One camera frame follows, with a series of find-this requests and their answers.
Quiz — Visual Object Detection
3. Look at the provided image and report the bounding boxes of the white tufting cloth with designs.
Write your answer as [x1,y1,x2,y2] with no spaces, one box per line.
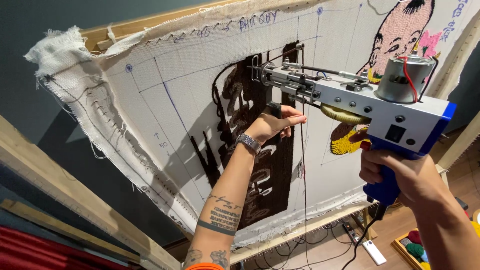
[23,0,480,249]

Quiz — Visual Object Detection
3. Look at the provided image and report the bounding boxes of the wooden tufting frame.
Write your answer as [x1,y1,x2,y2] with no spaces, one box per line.
[80,0,480,265]

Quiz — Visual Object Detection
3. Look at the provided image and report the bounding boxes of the wooden crate of yarn balls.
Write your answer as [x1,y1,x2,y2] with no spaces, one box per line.
[390,209,480,270]

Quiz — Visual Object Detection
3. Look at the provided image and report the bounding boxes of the blue and silver tufting gun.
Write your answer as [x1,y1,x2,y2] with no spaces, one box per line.
[250,42,457,208]

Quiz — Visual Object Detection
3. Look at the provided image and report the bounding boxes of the red fabric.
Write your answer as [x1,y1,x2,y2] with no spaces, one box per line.
[0,224,133,270]

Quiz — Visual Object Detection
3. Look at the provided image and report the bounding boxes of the thin wooden slat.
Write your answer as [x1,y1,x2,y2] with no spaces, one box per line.
[0,198,141,264]

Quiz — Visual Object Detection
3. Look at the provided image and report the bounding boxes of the wide wooden beam with tacks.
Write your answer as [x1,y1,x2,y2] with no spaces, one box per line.
[0,114,181,270]

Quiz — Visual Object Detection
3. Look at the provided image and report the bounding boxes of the silver metal wristwatch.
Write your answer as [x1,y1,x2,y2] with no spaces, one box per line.
[235,133,262,155]

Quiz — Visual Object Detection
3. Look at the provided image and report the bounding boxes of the black floor cables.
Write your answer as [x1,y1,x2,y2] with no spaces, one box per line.
[253,220,355,270]

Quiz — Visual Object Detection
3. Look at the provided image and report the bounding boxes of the black tufting gun power cable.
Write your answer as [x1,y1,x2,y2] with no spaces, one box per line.
[340,202,388,270]

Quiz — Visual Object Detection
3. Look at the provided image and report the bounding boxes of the white power strip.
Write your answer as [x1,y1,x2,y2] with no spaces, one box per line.
[361,239,388,266]

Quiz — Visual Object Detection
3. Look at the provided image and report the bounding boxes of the dark brown yarn strand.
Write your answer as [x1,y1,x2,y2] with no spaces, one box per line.
[294,42,313,270]

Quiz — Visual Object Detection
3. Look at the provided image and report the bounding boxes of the orange wristband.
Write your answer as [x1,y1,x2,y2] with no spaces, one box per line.
[184,262,226,270]

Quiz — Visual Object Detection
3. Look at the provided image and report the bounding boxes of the person's left hand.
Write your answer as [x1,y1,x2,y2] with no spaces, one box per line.
[244,105,307,147]

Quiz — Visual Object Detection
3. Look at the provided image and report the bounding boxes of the black power strip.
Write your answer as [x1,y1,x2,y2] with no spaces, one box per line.
[341,221,361,245]

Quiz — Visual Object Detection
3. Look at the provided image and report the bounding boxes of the person's right hand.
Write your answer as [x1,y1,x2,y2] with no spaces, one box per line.
[348,129,453,215]

